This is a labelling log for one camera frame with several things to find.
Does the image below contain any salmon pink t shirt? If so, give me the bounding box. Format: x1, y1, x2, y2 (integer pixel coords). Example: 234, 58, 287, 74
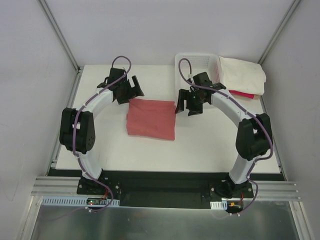
126, 98, 176, 141

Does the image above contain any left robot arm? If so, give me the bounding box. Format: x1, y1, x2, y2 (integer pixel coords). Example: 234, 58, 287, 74
59, 67, 144, 195

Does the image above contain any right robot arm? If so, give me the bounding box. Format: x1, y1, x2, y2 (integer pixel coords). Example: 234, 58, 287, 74
175, 72, 273, 199

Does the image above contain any white perforated plastic basket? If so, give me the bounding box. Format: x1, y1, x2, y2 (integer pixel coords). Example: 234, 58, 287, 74
174, 52, 223, 91

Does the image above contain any folded cream t shirt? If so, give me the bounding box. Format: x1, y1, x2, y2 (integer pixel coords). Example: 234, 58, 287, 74
219, 56, 267, 96

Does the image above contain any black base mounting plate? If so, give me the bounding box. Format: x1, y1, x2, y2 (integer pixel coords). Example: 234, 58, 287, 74
48, 169, 257, 209

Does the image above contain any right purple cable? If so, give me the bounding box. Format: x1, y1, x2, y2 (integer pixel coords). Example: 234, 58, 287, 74
177, 58, 273, 216

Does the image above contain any purple cable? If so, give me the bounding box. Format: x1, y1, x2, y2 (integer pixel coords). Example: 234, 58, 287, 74
177, 58, 273, 216
73, 55, 133, 214

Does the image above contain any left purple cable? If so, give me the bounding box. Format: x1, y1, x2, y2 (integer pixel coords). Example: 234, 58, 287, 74
73, 55, 133, 214

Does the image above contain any left side aluminium rail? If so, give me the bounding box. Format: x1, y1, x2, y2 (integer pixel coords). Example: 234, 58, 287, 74
44, 68, 83, 176

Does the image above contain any aluminium rail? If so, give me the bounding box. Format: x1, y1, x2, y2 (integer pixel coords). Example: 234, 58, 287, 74
31, 176, 302, 202
44, 68, 83, 176

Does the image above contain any left aluminium frame post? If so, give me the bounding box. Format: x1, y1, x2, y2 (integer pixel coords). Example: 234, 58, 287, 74
37, 0, 81, 72

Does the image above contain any aluminium frame post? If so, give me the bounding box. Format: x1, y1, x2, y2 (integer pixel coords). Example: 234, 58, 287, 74
37, 0, 81, 72
257, 0, 303, 65

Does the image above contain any right white cable duct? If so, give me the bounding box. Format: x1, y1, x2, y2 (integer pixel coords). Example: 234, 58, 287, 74
210, 200, 228, 210

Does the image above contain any white cable duct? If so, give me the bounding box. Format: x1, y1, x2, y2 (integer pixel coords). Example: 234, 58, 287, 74
42, 196, 120, 208
210, 200, 228, 210

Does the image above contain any front aluminium rail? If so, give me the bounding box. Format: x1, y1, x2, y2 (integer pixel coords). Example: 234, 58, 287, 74
31, 176, 302, 202

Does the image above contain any left white cable duct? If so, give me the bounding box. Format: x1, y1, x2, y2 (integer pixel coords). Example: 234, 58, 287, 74
42, 196, 120, 208

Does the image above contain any right aluminium frame post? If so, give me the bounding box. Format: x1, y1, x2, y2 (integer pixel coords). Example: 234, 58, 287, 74
257, 0, 303, 65

